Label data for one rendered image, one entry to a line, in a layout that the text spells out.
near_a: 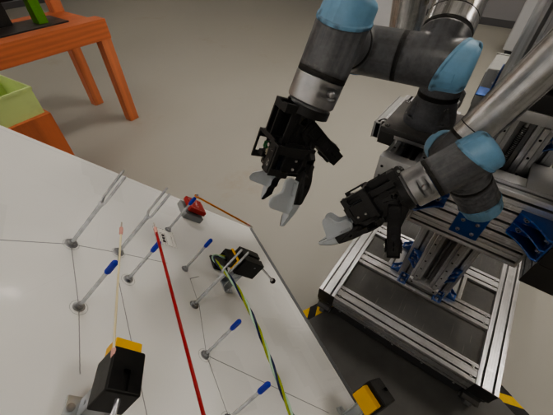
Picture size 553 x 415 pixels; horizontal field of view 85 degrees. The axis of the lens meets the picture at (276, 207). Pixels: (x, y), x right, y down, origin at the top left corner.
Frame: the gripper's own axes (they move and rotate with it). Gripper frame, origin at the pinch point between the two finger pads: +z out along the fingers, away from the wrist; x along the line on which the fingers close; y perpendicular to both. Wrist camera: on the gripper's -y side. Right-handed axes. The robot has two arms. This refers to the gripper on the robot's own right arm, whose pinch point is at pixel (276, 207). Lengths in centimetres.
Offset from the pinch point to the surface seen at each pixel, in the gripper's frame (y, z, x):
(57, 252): 34.2, 7.5, 1.7
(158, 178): -26, 111, -194
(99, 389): 30.1, 3.1, 24.2
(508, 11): -617, -198, -363
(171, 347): 20.3, 14.2, 15.4
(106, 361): 29.4, 3.4, 21.6
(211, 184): -62, 96, -167
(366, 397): -12.3, 20.1, 29.9
